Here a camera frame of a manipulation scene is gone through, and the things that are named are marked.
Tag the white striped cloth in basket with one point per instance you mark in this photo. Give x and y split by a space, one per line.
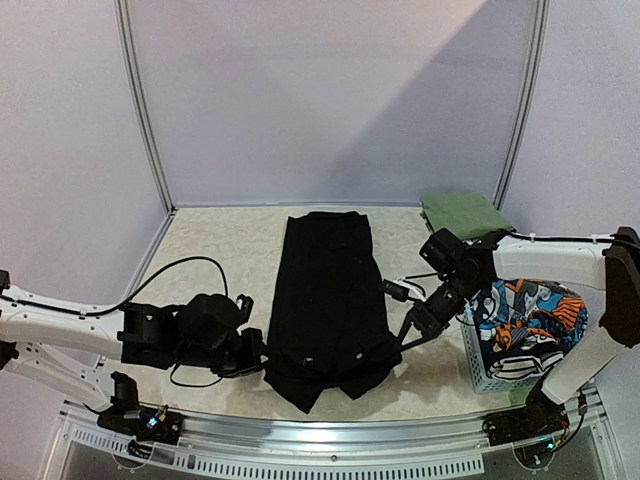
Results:
523 367

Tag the folded green shirt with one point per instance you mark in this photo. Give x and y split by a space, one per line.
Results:
466 215

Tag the aluminium front rail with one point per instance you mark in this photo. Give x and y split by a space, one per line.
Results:
224 447

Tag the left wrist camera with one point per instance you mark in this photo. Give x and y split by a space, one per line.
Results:
208 320

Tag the left aluminium frame post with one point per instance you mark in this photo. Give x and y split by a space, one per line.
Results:
124 22

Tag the right aluminium frame post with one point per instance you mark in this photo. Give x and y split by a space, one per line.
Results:
530 74

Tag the light blue plastic basket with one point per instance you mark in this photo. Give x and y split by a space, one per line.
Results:
478 321

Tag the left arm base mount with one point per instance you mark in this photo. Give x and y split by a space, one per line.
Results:
127 416

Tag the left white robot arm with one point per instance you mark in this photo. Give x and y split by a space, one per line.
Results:
38 333

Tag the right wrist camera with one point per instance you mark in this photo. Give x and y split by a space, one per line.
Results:
442 251

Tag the black garment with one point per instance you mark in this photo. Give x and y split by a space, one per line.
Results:
328 326

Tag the blue orange patterned cloth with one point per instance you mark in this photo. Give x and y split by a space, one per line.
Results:
537 314

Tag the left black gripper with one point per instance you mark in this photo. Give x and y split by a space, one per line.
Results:
252 361

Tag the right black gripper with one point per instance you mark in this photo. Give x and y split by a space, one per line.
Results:
422 320

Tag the aluminium frame post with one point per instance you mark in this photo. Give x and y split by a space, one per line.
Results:
530 74
124 22

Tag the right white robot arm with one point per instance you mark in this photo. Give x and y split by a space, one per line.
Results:
602 269

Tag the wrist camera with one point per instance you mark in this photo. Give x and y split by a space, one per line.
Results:
442 251
208 320

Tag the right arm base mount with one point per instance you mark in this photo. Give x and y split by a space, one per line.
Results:
538 419

